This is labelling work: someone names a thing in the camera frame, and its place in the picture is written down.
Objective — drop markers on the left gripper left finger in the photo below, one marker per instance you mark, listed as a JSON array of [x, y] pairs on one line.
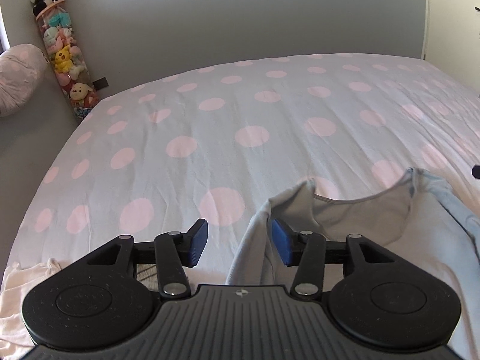
[[173, 252]]

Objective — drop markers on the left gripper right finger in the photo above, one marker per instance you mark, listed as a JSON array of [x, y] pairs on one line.
[[305, 250]]

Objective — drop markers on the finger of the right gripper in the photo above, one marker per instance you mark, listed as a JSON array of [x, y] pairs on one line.
[[476, 171]]

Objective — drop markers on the light blue-grey long-sleeve shirt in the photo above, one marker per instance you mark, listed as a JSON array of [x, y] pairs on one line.
[[419, 218]]

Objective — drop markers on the brown striped garment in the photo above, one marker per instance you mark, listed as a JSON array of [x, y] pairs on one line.
[[146, 274]]

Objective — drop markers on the pink polka dot bedsheet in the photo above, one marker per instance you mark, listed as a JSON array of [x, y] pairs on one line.
[[217, 142]]

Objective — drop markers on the white cabinet door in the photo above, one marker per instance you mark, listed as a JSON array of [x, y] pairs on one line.
[[452, 39]]

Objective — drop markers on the cream white sweater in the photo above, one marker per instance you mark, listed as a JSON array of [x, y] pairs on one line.
[[16, 284]]

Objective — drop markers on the clear tube of plush toys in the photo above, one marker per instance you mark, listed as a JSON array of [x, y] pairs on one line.
[[67, 59]]

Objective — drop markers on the dark wall socket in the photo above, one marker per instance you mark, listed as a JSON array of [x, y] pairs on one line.
[[100, 84]]

